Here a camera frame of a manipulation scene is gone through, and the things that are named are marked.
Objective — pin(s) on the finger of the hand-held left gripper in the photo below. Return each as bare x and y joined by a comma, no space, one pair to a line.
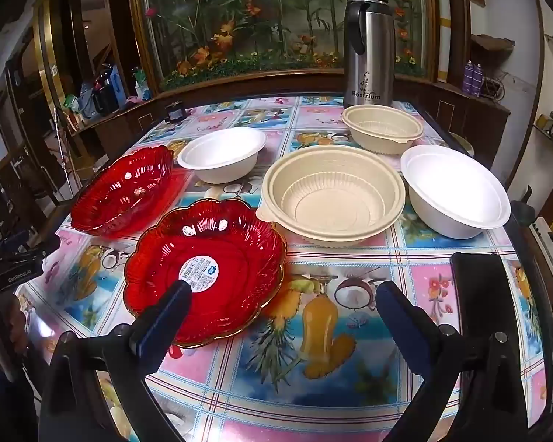
39,246

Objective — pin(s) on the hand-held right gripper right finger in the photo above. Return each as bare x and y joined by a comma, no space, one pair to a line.
401,327

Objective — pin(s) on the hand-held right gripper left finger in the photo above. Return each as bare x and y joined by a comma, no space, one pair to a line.
166,317

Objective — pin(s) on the red plate with white label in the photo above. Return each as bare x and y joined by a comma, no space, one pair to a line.
221,258

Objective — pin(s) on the red scalloped plastic plate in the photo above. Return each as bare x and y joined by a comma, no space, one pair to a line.
120,193

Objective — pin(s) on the large beige plastic bowl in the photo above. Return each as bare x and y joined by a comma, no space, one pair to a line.
332,202

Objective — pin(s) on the white disposable bowl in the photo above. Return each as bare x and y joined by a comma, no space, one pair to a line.
451,188
221,147

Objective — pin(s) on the small beige plastic bowl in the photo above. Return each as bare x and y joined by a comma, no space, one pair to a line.
378,124

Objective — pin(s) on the wooden chair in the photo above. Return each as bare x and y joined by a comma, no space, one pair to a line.
14,184

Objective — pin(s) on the floral printed tablecloth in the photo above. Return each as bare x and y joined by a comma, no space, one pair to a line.
332,377

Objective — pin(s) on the green packet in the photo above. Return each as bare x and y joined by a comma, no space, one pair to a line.
70,102

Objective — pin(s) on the black appliance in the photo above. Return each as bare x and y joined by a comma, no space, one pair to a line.
102,95

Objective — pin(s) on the white power strip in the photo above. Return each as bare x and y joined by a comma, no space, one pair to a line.
546,244

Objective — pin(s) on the dark figurine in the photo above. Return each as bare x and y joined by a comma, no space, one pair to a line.
521,209

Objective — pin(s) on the blue bag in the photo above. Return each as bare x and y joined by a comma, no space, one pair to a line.
116,84

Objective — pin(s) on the small black jar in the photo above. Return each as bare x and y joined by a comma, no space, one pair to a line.
175,113

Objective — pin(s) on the green and white bottle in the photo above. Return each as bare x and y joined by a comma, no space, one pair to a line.
140,84

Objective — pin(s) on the white and green stool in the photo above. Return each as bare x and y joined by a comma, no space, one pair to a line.
463,143

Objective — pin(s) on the purple bottle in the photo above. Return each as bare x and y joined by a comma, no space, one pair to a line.
467,77
478,78

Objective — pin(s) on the dark wooden cabinet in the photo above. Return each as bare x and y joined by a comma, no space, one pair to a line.
304,84

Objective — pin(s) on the stainless steel thermos jug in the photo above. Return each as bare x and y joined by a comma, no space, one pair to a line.
371,55

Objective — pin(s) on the wooden corner shelf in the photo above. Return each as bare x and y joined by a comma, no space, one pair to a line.
491,43

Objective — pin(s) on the white and yellow roll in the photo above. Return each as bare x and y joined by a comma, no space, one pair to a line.
444,23

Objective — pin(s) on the artificial flower glass display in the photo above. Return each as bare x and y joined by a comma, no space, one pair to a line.
267,18

